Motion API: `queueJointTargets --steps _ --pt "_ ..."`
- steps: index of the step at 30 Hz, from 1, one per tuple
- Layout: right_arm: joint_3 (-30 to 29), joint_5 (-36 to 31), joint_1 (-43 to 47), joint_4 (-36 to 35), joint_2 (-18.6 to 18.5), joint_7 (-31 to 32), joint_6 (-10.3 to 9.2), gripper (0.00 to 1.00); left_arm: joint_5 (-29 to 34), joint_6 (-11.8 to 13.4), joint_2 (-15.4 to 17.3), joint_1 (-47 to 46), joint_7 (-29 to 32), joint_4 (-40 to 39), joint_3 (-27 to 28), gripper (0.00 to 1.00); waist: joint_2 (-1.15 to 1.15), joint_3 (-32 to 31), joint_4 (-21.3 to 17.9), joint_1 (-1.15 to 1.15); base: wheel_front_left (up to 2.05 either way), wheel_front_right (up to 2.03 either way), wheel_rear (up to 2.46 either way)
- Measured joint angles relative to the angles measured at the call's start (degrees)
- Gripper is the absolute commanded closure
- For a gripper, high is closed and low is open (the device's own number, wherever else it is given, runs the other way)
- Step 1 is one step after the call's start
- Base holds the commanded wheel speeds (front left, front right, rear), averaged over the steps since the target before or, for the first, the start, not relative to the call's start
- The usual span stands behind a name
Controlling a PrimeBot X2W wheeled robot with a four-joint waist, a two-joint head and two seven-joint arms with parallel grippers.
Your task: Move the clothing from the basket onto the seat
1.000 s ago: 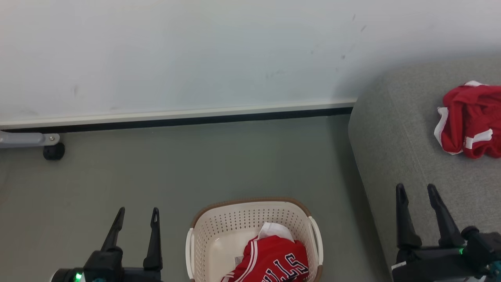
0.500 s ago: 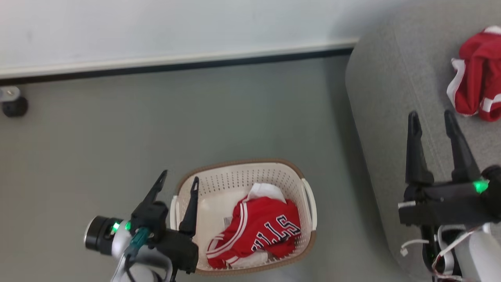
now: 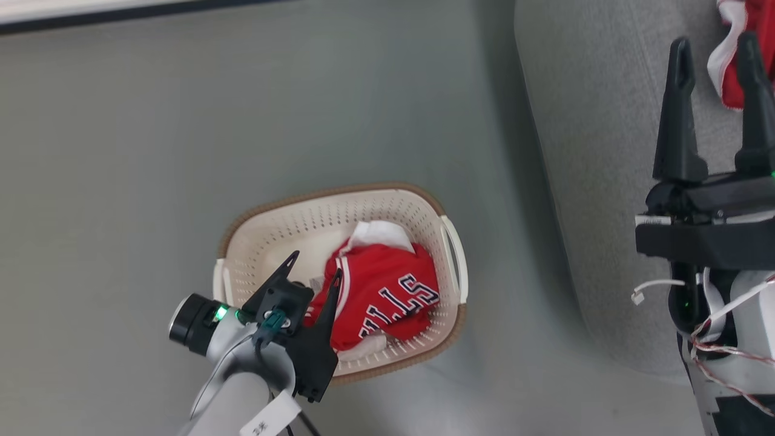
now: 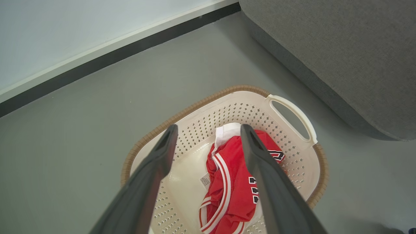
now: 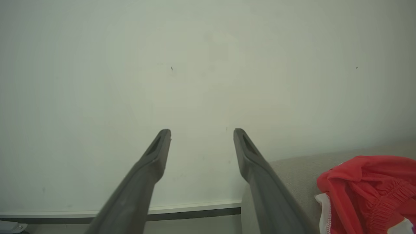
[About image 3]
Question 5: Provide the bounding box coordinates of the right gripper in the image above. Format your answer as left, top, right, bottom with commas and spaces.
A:
635, 31, 775, 268

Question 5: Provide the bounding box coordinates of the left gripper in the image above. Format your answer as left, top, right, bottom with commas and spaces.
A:
240, 251, 343, 404

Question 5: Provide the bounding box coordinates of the red shorts white trim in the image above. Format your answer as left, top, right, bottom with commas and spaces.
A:
707, 0, 775, 111

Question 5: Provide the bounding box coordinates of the grey fabric sofa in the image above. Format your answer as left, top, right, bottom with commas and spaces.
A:
515, 0, 775, 379

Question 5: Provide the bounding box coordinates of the cream perforated laundry basket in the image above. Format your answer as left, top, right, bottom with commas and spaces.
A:
213, 182, 469, 386

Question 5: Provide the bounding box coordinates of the red basketball jersey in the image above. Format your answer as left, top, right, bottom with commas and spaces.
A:
303, 239, 441, 353

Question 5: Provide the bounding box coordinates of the white paper label tag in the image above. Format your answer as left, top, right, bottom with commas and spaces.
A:
239, 389, 302, 436

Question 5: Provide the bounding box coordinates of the white and black baseboard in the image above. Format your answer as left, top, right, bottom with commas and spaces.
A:
0, 0, 285, 35

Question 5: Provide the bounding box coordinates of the thin black cable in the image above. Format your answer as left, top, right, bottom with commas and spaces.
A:
283, 411, 323, 436

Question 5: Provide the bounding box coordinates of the white cable with plug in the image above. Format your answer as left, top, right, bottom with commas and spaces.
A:
631, 278, 686, 305

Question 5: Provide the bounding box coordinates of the red white twisted wire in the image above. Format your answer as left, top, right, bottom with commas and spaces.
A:
690, 274, 775, 418

